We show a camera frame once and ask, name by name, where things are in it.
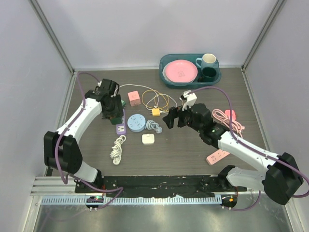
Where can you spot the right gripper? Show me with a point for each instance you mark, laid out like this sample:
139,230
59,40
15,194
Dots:
175,112

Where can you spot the pink plate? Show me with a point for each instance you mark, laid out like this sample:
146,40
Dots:
180,71

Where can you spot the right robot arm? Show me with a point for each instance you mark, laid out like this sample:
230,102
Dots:
278,176

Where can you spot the white square charger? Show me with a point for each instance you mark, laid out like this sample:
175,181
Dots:
148,139

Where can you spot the slotted cable duct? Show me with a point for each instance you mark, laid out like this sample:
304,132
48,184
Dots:
96,200

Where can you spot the teal plastic bin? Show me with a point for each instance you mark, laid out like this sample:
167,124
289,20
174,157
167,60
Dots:
197,83

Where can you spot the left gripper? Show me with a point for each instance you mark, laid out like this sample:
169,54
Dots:
118,110

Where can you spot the round blue power strip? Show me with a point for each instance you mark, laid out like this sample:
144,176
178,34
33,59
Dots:
136,123

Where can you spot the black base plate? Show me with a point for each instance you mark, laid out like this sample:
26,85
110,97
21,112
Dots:
187,186

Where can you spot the dark green cube socket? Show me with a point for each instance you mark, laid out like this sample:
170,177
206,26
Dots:
116,120

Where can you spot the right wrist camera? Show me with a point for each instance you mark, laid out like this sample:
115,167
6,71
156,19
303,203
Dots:
189,98

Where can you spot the pink power strip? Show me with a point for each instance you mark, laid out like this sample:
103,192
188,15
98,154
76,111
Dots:
216,156

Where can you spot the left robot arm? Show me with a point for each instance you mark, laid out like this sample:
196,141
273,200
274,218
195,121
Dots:
61,148

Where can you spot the green charger plug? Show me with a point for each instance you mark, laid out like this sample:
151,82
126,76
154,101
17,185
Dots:
123,103

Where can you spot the light blue mug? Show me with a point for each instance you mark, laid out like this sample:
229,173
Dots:
206,61

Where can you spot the yellow charger plug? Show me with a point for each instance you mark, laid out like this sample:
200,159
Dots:
155,112

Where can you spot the pink cube socket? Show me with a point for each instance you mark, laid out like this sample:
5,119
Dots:
134,98

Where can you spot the purple power strip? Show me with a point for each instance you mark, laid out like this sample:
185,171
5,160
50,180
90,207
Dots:
121,128

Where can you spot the dark green mug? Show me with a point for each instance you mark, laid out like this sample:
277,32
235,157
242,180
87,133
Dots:
208,74

